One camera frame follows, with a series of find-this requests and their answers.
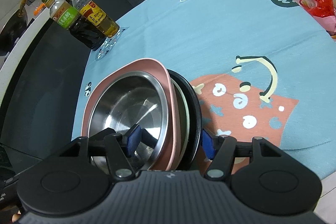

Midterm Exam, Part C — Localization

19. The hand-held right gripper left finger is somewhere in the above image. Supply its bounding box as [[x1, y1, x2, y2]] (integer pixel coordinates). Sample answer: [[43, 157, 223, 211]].
[[59, 124, 142, 178]]

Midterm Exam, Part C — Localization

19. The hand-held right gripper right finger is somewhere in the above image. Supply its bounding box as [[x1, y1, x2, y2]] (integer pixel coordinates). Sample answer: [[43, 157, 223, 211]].
[[201, 127, 283, 180]]

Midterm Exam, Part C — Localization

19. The green round plate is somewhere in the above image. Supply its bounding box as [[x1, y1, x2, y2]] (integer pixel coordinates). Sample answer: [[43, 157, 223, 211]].
[[172, 77, 192, 170]]

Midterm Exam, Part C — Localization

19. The black round bowl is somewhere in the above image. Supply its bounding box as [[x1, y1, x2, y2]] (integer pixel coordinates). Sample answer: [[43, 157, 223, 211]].
[[167, 69, 203, 171]]

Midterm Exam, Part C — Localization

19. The pink square bowl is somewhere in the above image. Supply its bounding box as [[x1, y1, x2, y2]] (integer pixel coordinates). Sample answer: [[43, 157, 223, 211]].
[[81, 57, 180, 171]]

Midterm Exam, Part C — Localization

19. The stainless steel bowl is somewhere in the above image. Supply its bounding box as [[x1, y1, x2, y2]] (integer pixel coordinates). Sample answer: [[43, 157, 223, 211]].
[[88, 70, 169, 171]]

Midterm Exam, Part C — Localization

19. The dark vinegar bottle green label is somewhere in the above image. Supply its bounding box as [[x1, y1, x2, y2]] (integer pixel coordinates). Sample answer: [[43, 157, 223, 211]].
[[50, 0, 106, 50]]

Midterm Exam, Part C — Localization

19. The yellow oil bottle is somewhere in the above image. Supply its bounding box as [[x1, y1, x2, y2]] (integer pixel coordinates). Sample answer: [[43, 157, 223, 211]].
[[66, 0, 120, 38]]

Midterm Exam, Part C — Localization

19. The orange lidded container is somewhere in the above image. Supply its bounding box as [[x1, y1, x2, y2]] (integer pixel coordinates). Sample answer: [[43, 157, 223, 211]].
[[34, 3, 46, 16]]

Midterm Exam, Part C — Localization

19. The pink plastic bag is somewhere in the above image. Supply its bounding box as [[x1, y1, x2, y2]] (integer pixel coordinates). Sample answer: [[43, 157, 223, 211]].
[[319, 15, 336, 36]]

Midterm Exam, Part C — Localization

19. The red plastic bag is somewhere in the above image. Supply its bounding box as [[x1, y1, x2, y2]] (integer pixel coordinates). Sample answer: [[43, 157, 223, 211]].
[[299, 0, 335, 19]]

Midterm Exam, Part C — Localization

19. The black wok with wooden handle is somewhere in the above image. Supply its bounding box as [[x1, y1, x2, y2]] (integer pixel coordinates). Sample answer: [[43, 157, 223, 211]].
[[0, 0, 40, 50]]

